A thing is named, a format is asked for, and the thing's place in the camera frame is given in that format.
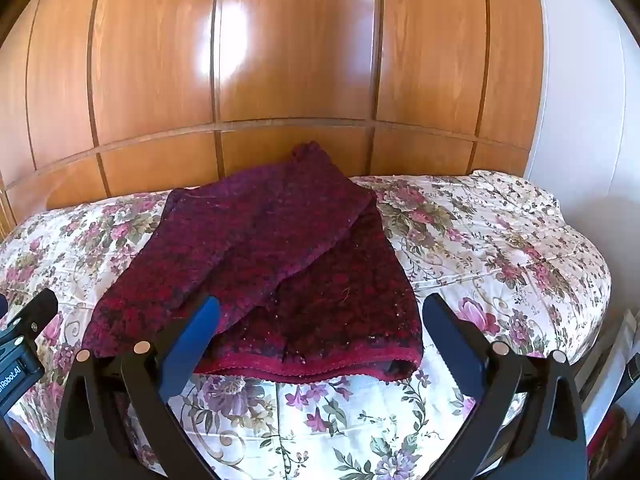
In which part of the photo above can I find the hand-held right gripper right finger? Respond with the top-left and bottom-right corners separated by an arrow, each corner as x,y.
422,292 -> 589,480

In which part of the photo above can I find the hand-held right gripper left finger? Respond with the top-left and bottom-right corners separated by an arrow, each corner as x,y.
54,296 -> 223,480

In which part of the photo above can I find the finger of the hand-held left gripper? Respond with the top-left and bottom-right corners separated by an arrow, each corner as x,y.
6,288 -> 60,347

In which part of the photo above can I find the maroon knitted garment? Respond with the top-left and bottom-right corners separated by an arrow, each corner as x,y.
81,141 -> 426,386

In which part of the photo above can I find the floral bedspread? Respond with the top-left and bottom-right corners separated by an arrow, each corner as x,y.
0,170 -> 613,480

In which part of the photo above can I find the wooden headboard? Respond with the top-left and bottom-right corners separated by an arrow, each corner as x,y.
0,0 -> 546,238

